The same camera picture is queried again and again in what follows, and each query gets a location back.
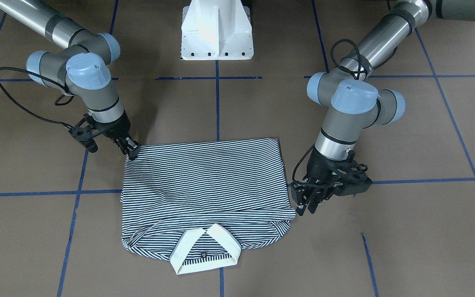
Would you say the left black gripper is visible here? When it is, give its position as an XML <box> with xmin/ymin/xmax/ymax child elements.
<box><xmin>290</xmin><ymin>146</ymin><xmax>372</xmax><ymax>216</ymax></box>

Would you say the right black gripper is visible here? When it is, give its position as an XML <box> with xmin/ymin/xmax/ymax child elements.
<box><xmin>68</xmin><ymin>111</ymin><xmax>141</xmax><ymax>160</ymax></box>

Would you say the striped polo shirt white collar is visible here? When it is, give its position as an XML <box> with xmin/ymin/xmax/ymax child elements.
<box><xmin>121</xmin><ymin>138</ymin><xmax>296</xmax><ymax>275</ymax></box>

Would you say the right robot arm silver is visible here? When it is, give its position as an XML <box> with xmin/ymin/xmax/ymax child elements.
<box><xmin>0</xmin><ymin>0</ymin><xmax>140</xmax><ymax>160</ymax></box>

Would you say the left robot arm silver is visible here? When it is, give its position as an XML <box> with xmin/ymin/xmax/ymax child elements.
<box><xmin>291</xmin><ymin>0</ymin><xmax>475</xmax><ymax>216</ymax></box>

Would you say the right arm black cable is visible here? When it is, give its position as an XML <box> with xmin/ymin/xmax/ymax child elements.
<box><xmin>0</xmin><ymin>67</ymin><xmax>77</xmax><ymax>128</ymax></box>

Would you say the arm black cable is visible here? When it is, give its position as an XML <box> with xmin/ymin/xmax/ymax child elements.
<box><xmin>0</xmin><ymin>67</ymin><xmax>77</xmax><ymax>128</ymax></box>
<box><xmin>291</xmin><ymin>39</ymin><xmax>399</xmax><ymax>186</ymax></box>

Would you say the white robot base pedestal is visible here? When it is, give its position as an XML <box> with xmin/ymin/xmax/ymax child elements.
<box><xmin>180</xmin><ymin>0</ymin><xmax>254</xmax><ymax>61</ymax></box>

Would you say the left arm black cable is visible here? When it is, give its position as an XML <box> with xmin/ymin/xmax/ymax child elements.
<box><xmin>291</xmin><ymin>39</ymin><xmax>399</xmax><ymax>186</ymax></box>

